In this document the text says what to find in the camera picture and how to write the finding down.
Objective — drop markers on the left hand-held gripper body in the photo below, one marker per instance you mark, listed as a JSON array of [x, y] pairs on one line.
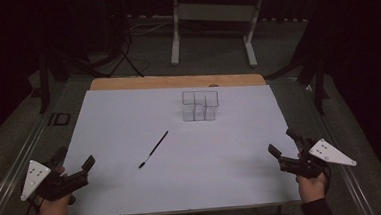
[[46, 186]]

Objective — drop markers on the person's right hand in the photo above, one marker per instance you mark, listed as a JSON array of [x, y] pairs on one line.
[[312, 188]]

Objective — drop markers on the black floor socket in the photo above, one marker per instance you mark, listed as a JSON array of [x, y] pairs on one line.
[[59, 119]]

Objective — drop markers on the thin black brush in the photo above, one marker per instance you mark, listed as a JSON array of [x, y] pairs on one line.
[[153, 150]]

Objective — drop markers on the clear acrylic organizer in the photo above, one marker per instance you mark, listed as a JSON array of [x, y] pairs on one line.
[[200, 107]]

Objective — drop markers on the white desk frame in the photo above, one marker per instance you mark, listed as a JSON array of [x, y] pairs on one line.
[[216, 12]]

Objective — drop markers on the black tripod stand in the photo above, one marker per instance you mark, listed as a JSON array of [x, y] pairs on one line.
[[318, 79], [45, 83]]

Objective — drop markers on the white sheet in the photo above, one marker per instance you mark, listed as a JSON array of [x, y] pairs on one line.
[[120, 132]]

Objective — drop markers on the wooden table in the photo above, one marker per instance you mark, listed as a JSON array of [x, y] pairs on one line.
[[163, 81]]

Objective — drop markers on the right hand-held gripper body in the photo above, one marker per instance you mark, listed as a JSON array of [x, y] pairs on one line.
[[304, 165]]

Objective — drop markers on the metal floor rail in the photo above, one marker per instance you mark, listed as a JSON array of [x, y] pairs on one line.
[[15, 165], [348, 178]]

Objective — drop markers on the person's left hand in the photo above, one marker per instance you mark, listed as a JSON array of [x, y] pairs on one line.
[[54, 209]]

